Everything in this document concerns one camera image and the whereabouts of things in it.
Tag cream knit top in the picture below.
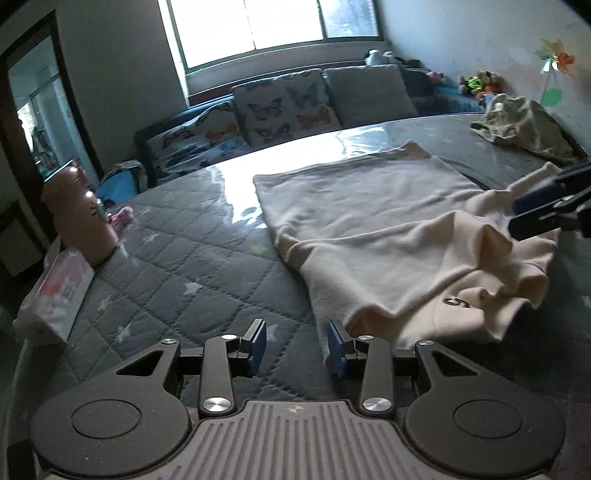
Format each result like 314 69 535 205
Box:
253 141 561 352

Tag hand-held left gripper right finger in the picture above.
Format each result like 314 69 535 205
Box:
327 322 478 418

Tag grey cushion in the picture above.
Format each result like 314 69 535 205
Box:
324 64 419 127

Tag window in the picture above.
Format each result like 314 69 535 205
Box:
157 0 394 75

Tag pink bottle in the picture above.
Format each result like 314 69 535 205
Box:
41 159 120 267

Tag blue bag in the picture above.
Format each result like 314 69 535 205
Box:
97 160 148 205

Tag grey quilted star table cover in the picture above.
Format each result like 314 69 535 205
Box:
14 113 591 480

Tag white plush toy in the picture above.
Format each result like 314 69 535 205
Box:
364 48 403 66

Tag small pink toy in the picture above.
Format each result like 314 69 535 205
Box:
107 206 134 230

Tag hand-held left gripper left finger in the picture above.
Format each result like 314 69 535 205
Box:
115 319 267 417

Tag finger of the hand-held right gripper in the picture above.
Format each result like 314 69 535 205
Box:
508 196 591 241
512 162 591 214

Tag colourful pinwheel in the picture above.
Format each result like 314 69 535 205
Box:
534 39 576 107

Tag butterfly print cushion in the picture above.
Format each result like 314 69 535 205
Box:
147 110 251 180
231 68 342 147

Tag white tissue pack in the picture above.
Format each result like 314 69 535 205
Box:
13 247 95 344

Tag plush toys on sofa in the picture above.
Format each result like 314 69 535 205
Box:
458 71 502 99

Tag dark door frame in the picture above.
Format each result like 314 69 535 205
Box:
0 10 103 278

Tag olive green garment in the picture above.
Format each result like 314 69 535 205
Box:
470 93 587 163

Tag dark blue sofa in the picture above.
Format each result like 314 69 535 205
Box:
134 60 486 188

